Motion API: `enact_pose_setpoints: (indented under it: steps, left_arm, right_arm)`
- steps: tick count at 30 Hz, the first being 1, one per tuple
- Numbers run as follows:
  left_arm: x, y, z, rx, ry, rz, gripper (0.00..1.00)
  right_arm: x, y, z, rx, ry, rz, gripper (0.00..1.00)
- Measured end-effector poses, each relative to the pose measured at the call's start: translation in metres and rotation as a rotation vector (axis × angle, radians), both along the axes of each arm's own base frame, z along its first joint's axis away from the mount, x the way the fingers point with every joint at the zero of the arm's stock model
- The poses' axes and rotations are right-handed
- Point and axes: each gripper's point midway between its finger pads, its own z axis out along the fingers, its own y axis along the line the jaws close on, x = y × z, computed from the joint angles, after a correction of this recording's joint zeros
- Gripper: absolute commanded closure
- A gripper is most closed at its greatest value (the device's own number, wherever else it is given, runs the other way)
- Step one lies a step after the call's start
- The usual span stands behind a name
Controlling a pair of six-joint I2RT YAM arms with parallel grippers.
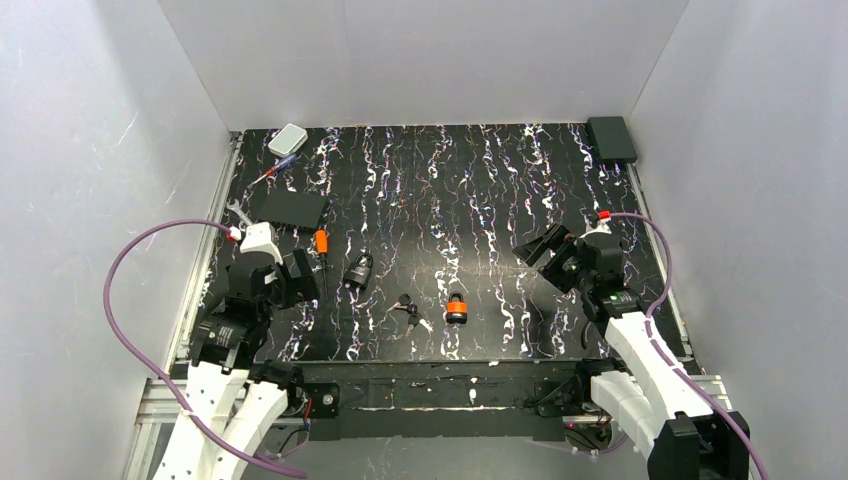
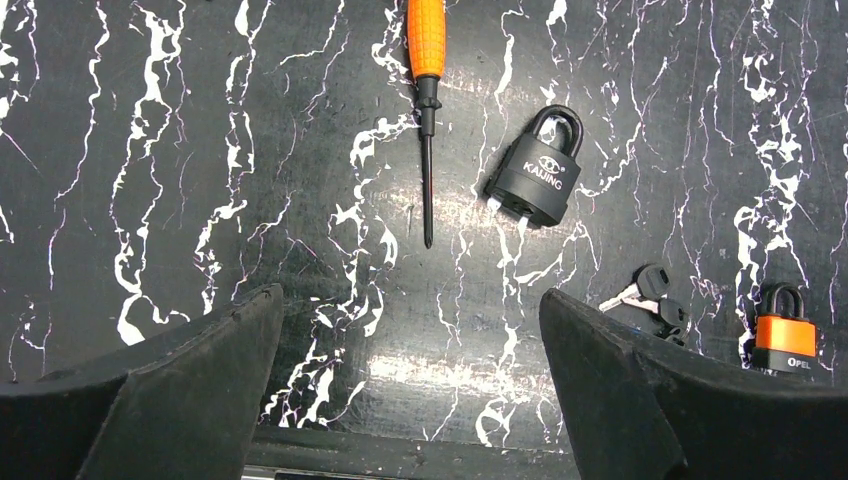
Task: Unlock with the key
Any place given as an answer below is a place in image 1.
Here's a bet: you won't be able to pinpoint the black keys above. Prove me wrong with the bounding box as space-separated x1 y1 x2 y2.
387 293 434 337

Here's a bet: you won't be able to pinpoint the orange black padlock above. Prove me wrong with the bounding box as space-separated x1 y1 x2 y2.
445 292 468 325

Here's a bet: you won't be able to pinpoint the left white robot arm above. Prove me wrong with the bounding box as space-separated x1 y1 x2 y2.
154 249 319 479

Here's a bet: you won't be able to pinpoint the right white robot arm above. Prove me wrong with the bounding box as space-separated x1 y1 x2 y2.
513 224 750 479

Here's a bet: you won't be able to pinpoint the silver wrench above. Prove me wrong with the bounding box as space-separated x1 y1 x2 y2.
226 199 254 226

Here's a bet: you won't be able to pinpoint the black flat box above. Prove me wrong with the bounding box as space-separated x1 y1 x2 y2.
256 190 329 233

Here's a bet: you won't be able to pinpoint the black box in corner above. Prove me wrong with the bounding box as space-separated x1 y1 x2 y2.
586 116 638 166

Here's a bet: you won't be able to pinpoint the red blue screwdriver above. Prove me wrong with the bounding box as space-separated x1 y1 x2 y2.
249 153 298 187

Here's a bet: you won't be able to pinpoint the black front base bar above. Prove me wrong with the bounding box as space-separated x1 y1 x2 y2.
292 360 611 441

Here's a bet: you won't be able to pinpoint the white rounded box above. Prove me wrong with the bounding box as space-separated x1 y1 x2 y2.
267 123 308 157

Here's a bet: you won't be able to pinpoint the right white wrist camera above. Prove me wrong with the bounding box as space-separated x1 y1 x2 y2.
581 211 612 238

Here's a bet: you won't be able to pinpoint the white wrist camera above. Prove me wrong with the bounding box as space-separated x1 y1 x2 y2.
239 222 283 264
581 211 612 238

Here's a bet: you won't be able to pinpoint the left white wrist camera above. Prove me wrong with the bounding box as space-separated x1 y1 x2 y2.
239 222 283 264

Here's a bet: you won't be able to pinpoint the orange handled screwdriver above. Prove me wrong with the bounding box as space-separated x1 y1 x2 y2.
313 229 329 300

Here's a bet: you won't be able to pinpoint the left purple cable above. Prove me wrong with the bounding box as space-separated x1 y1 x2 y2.
102 219 309 480

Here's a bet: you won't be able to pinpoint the left aluminium rail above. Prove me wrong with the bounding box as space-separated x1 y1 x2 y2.
122 132 243 479

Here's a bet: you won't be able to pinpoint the aluminium rail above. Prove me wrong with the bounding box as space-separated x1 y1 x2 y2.
122 132 243 479
625 162 753 480

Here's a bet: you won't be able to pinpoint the right aluminium rail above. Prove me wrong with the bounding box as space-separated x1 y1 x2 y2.
625 162 753 480

